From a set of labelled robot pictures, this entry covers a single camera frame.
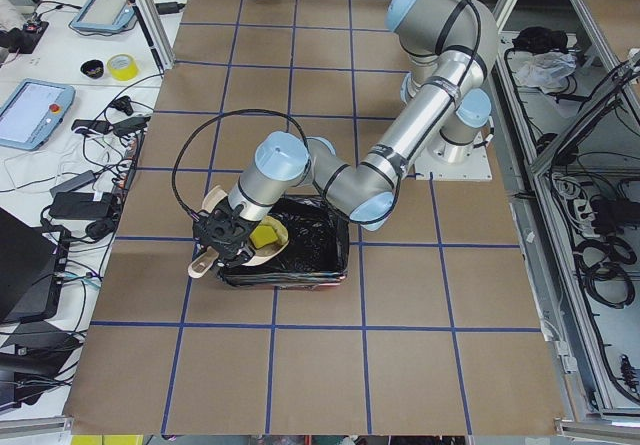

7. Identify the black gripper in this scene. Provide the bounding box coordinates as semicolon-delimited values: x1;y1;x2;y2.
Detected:
193;200;256;267

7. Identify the yellow sponge piece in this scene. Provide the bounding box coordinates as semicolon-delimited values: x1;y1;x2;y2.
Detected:
249;225;279;249

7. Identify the beige plastic dustpan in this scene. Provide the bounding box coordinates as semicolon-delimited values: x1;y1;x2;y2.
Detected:
188;186;289;278

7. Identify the pale crescent bread piece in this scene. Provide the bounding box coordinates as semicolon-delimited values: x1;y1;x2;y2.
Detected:
260;215;289;245

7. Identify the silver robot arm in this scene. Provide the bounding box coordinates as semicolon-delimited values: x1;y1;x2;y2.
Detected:
189;0;499;277

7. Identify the pink bin with black bag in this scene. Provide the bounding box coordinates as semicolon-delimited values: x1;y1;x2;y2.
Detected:
217;195;350;288

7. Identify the black power adapter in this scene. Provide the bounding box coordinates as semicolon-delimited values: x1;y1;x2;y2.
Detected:
49;191;115;220

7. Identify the yellow tape roll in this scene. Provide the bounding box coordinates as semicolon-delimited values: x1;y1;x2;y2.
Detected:
106;54;139;81

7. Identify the black laptop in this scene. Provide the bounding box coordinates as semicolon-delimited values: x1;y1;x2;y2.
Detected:
1;210;67;325

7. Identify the small black bowl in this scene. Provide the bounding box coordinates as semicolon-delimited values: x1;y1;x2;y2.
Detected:
80;59;105;79

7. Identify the blue teach pendant near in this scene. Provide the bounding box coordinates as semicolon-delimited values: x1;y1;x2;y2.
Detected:
1;78;76;151

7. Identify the blue teach pendant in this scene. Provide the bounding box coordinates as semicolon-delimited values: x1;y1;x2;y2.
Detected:
1;78;76;151
69;0;136;35

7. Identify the blue teach pendant far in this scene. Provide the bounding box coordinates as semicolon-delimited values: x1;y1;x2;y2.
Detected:
69;0;136;35

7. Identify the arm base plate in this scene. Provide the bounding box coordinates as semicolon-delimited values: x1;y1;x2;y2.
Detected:
414;125;492;182

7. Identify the aluminium frame post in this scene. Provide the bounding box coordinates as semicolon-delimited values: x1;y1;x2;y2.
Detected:
129;0;175;74

